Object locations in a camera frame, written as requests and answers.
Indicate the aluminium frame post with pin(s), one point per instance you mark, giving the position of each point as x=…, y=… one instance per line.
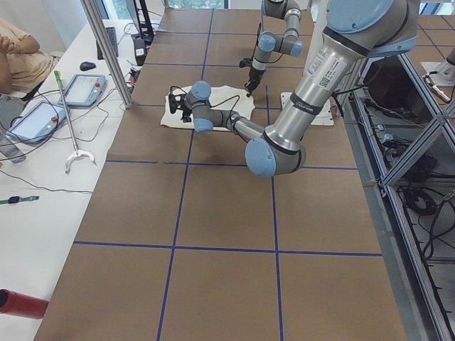
x=96, y=23

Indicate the clear water bottle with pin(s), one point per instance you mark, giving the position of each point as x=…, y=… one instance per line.
x=10, y=150

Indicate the far teach pendant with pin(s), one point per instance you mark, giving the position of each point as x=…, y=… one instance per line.
x=83, y=91

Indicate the grabber stick tool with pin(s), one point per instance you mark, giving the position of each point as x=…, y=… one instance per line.
x=78, y=153

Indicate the green strap wristwatch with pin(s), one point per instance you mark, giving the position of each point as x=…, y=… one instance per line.
x=17, y=199

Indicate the cream long-sleeve cat shirt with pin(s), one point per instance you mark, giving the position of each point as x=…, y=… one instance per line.
x=222, y=98

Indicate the black computer mouse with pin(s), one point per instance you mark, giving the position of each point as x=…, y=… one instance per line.
x=85, y=66

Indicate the black box with label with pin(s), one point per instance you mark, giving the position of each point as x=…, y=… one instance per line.
x=140, y=51

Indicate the person in beige shirt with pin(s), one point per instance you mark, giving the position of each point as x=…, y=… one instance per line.
x=24, y=66

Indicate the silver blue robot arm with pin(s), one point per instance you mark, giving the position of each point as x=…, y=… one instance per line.
x=267, y=42
x=354, y=30

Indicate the near teach pendant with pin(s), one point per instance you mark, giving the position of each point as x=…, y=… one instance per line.
x=38, y=123

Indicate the red bottle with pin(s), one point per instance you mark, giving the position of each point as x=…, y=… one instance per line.
x=21, y=305

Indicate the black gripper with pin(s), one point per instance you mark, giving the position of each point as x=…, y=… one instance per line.
x=253, y=76
x=185, y=114

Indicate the teach pendant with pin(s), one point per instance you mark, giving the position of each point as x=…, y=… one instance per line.
x=38, y=123
x=83, y=91

